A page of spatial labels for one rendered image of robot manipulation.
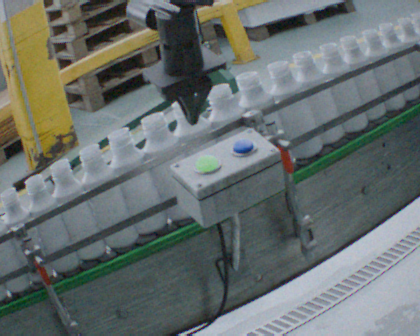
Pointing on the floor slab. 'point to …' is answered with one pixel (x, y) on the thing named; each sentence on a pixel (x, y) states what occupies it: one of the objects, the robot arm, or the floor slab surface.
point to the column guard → (35, 85)
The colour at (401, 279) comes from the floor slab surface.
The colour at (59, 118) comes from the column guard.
